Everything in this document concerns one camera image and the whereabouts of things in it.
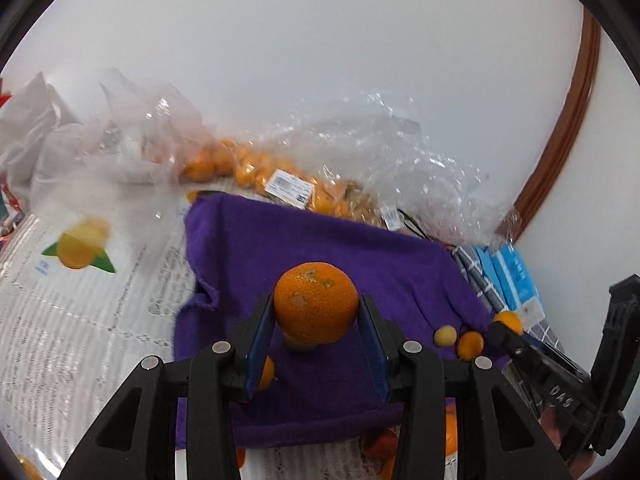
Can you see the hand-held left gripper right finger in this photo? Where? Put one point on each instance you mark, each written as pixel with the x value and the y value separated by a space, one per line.
pixel 372 350

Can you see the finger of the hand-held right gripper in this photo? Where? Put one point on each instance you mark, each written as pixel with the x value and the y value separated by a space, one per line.
pixel 620 320
pixel 517 352

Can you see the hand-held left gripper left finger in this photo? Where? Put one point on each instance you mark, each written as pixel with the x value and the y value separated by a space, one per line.
pixel 260 340

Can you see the large mandarin orange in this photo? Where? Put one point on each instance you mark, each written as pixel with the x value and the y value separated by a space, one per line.
pixel 316 302

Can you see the purple cloth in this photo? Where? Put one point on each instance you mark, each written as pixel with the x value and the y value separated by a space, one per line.
pixel 340 245

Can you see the clear bag of brown fruits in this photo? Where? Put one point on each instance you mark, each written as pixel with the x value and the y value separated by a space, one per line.
pixel 365 205

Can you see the person's right hand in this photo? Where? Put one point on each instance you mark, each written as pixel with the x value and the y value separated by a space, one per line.
pixel 555 425

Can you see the blue tissue pack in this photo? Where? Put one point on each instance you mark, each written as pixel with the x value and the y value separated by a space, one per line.
pixel 515 280

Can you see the blue boxes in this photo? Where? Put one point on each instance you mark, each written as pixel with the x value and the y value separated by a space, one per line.
pixel 475 270

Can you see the red cherry tomato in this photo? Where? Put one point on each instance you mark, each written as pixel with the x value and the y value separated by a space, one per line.
pixel 381 445

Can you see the small crumpled clear plastic bag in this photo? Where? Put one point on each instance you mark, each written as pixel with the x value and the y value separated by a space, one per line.
pixel 480 210

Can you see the clear bag of oranges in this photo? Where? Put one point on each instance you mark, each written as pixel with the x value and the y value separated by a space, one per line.
pixel 240 165

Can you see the large crumpled clear plastic bag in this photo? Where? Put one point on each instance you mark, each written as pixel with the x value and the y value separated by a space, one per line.
pixel 360 135

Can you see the empty clear plastic bag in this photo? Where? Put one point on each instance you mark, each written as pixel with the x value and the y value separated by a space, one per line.
pixel 150 125

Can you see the white plastic shopping bag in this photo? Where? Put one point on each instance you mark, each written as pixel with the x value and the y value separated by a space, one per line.
pixel 45 135

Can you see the brown wooden door frame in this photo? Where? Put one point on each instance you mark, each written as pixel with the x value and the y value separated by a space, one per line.
pixel 575 110

